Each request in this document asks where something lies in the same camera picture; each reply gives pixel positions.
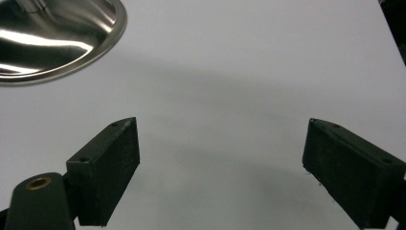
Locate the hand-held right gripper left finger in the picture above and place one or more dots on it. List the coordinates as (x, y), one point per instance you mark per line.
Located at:
(105, 172)

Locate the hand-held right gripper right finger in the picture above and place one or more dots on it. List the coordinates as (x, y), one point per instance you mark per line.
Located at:
(351, 172)

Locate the stainless steel bowl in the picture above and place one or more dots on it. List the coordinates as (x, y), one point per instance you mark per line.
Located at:
(51, 38)

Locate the dark stand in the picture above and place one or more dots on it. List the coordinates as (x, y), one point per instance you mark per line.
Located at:
(395, 22)

